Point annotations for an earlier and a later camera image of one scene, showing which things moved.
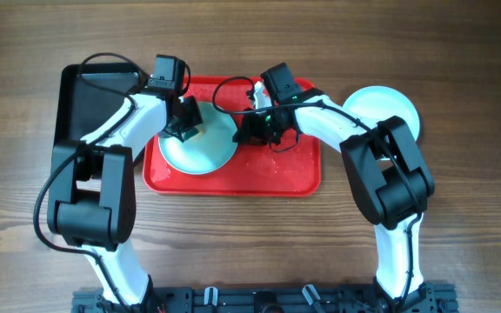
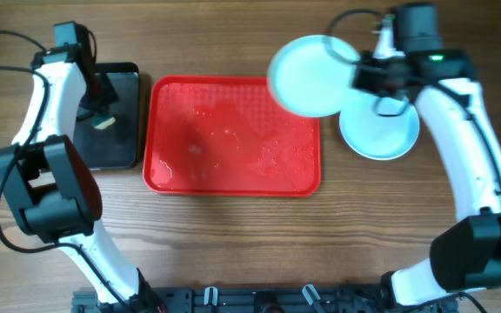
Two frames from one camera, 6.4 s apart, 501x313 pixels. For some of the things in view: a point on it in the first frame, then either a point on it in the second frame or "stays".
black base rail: x=269 y=300 stays
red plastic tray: x=251 y=169 stays
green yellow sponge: x=195 y=132 -> x=102 y=121
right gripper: x=250 y=131 -> x=363 y=78
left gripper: x=192 y=108 -> x=110 y=95
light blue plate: x=208 y=152 -> x=307 y=80
